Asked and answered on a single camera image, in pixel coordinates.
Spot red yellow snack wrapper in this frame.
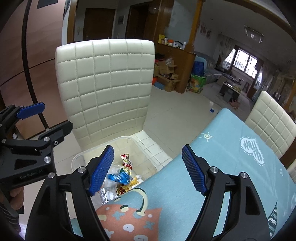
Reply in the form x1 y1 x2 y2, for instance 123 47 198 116
120 154 132 177

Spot blue foil wrapper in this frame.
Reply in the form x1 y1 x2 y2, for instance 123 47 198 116
107 172 130 185

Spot silver foil wrapper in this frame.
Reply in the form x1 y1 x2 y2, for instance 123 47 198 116
99 187 118 205

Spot living room window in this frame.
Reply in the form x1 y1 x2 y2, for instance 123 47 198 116
222 48 263 79

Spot person's left hand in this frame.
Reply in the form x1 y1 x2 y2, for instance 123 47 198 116
10 187 24 211

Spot clear plastic bin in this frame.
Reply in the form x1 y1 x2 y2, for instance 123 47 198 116
71 137 157 209

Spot light blue patterned tablecloth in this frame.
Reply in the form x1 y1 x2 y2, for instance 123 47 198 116
75 110 295 240

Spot cream quilted leather chair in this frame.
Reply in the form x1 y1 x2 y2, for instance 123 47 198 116
55 39 154 151

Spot colourful shopping bag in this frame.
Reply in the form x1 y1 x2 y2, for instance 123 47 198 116
188 74 206 94

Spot brown refrigerator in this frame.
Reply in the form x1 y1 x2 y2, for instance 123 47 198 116
1 1 67 139

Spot dark coffee table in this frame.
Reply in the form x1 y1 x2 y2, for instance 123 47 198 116
219 81 242 102

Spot cardboard boxes pile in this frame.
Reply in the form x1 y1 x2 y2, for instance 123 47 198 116
152 57 179 92

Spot grey sofa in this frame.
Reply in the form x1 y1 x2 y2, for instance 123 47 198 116
195 51 225 84

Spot wooden partition cabinet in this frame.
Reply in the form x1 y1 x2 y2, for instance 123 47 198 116
147 0 206 93

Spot ceiling light fixture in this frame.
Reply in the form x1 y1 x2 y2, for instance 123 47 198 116
244 25 264 43

